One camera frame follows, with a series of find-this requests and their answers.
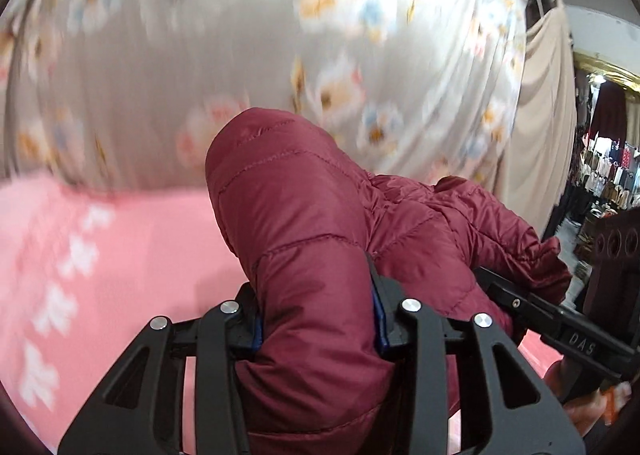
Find dark wooden furniture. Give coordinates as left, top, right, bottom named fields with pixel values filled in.
left=581, top=206, right=640, bottom=318

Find maroon puffer jacket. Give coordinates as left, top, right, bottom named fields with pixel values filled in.
left=205, top=108, right=573, bottom=455

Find gold ornate trim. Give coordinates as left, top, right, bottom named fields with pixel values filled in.
left=573, top=50, right=640, bottom=93

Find dark red curtain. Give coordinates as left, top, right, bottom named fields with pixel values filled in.
left=591, top=82, right=640, bottom=142

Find pink blanket with white print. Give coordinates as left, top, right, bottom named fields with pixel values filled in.
left=0, top=175, right=566, bottom=455

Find rack of hanging clothes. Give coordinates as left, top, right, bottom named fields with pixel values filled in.
left=574, top=134, right=640, bottom=212

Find beige curtain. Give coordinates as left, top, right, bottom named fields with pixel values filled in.
left=495, top=0, right=579, bottom=236

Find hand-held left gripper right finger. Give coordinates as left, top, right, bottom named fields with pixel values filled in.
left=365, top=252, right=586, bottom=455

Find grey floral bed sheet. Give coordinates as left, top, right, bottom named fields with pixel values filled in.
left=0, top=0, right=531, bottom=196

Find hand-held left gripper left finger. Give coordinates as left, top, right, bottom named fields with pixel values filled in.
left=57, top=282, right=261, bottom=455

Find person's right hand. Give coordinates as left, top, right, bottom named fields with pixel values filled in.
left=544, top=359, right=632, bottom=442

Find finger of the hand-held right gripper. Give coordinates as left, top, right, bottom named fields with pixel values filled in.
left=472, top=266, right=547, bottom=336

